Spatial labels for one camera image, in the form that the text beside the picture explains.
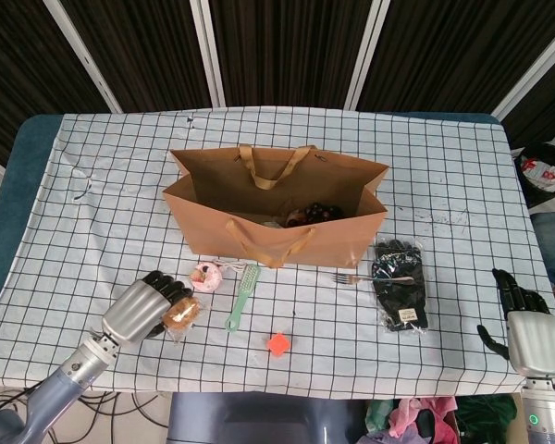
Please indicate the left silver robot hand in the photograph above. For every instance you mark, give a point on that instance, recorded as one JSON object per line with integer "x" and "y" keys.
{"x": 136, "y": 310}

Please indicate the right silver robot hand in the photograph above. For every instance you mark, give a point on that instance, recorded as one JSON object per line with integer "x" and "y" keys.
{"x": 536, "y": 337}

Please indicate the round bun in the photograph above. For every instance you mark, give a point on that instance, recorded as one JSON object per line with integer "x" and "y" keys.
{"x": 182, "y": 316}

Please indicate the pink toy cake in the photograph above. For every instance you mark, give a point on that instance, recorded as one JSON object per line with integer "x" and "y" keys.
{"x": 205, "y": 277}

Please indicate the dark red grape bunch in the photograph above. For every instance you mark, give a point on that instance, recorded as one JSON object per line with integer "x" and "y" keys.
{"x": 319, "y": 213}

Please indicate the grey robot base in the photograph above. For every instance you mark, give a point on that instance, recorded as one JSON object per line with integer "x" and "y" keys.
{"x": 259, "y": 418}

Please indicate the brown paper shopping bag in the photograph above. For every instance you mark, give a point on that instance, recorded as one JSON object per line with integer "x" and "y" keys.
{"x": 213, "y": 231}

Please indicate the white checkered tablecloth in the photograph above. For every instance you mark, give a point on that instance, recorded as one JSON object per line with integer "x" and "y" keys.
{"x": 120, "y": 222}

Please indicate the dark green cloth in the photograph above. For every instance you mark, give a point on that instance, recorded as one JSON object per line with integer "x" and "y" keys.
{"x": 488, "y": 414}

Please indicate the pink cloth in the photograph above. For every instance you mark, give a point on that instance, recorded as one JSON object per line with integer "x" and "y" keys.
{"x": 416, "y": 414}

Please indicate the packaged black gloves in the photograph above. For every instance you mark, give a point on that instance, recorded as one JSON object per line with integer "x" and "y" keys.
{"x": 400, "y": 296}

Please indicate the orange cube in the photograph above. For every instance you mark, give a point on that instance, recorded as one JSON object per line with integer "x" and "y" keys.
{"x": 278, "y": 344}

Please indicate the metal fork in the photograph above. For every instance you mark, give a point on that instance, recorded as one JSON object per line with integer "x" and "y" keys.
{"x": 388, "y": 279}

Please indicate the teal padded table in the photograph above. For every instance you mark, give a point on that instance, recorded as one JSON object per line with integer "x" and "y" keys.
{"x": 23, "y": 157}

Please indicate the white partition post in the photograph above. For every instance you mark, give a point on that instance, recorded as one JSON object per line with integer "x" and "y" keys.
{"x": 365, "y": 51}
{"x": 208, "y": 51}
{"x": 532, "y": 74}
{"x": 88, "y": 65}

